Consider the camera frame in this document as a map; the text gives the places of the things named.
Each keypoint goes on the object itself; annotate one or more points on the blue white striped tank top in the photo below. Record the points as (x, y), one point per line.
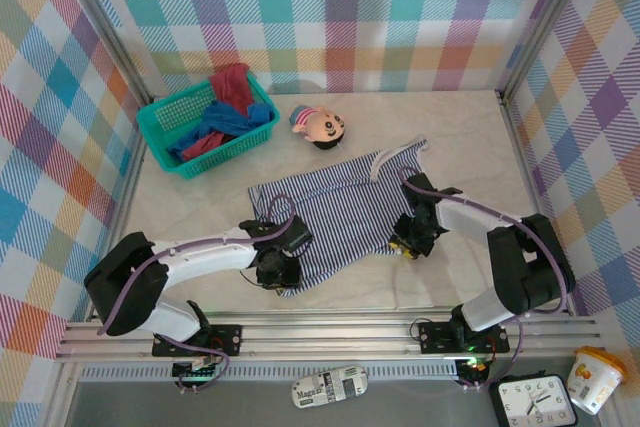
(345, 202)

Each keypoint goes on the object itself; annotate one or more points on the plush boy doll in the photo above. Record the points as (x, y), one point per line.
(325, 129)

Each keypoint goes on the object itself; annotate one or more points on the red tank top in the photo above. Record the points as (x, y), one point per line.
(230, 87)

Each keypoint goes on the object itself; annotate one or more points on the teal plastic mesh basket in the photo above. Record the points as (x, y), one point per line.
(165, 117)

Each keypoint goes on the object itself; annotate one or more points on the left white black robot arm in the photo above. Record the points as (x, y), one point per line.
(210, 254)

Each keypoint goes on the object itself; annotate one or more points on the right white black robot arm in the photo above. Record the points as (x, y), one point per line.
(465, 219)

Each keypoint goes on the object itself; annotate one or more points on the newspaper print pencil case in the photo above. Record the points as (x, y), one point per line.
(330, 387)

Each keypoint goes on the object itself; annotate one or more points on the small black controller board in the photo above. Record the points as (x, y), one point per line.
(475, 369)
(192, 372)

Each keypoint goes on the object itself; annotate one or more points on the black square alarm clock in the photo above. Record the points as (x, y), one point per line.
(532, 399)

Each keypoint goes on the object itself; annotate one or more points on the white yellow paper cup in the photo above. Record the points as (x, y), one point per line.
(592, 382)

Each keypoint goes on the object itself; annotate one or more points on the aluminium mounting rail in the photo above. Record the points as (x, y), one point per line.
(325, 339)

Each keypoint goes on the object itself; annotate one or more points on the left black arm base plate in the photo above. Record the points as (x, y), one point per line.
(227, 339)

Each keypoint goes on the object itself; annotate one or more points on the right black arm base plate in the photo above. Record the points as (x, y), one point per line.
(435, 337)

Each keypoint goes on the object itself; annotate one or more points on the aluminium side rail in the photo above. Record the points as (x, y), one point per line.
(525, 172)
(127, 197)

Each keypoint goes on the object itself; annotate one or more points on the aluminium frame post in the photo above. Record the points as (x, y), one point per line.
(112, 34)
(542, 22)

